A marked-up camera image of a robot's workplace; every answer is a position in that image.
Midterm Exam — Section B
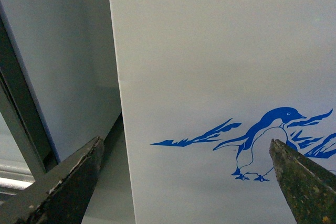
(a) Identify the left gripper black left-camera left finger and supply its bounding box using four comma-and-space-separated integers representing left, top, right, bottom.
1, 137, 104, 223

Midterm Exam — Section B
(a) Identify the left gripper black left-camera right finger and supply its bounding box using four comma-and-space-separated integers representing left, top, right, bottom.
269, 139, 335, 223

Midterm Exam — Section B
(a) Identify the grey metal frame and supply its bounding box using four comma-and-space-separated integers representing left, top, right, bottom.
1, 6, 58, 179

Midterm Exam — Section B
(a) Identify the white chest freezer blue trim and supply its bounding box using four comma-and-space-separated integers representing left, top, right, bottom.
0, 0, 336, 224

